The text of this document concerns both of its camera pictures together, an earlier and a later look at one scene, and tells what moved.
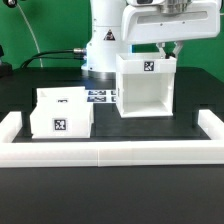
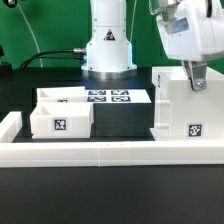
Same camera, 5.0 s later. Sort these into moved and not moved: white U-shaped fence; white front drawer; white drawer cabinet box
Moved: white drawer cabinet box
Not moved: white U-shaped fence; white front drawer
